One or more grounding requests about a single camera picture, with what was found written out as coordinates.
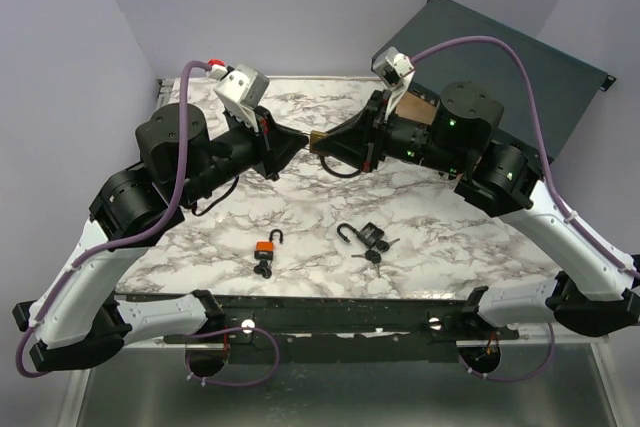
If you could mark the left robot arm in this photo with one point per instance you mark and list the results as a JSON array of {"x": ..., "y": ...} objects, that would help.
[{"x": 78, "y": 323}]

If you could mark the brass padlock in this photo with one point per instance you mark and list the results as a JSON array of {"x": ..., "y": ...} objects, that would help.
[{"x": 316, "y": 139}]

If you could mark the orange padlock with keys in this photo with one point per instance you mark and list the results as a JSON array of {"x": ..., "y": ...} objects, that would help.
[{"x": 264, "y": 254}]

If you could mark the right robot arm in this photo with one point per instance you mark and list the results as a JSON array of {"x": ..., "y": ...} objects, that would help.
[{"x": 593, "y": 295}]

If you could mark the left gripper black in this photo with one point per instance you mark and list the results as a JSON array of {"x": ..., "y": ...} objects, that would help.
[{"x": 279, "y": 143}]

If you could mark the black mounting rail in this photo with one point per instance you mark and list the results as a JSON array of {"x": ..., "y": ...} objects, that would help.
[{"x": 258, "y": 330}]

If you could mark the wooden board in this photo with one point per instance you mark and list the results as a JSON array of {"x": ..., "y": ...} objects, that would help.
[{"x": 415, "y": 108}]

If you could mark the black padlock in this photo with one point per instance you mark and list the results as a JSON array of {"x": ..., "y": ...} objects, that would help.
[{"x": 368, "y": 235}]

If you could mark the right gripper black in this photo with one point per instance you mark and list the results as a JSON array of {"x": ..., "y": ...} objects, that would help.
[{"x": 353, "y": 142}]

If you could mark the dark teal network switch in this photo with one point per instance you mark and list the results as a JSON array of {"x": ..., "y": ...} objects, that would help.
[{"x": 561, "y": 85}]

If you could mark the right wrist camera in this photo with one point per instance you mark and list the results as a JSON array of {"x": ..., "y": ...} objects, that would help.
[{"x": 396, "y": 71}]

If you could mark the black padlock key bunch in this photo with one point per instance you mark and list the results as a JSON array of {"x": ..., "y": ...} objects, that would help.
[{"x": 374, "y": 254}]

